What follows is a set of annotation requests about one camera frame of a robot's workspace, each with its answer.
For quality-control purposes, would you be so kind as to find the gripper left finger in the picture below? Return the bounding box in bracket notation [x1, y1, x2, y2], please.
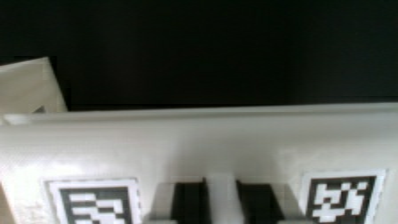
[147, 180, 209, 224]

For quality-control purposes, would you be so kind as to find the white cabinet door panel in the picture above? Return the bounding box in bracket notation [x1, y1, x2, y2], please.
[0, 103, 398, 224]

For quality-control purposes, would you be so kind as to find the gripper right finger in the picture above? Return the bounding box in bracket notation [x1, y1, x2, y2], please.
[236, 181, 289, 224]

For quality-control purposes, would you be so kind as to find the white cabinet body box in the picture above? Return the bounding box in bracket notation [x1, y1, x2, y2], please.
[0, 57, 67, 114]

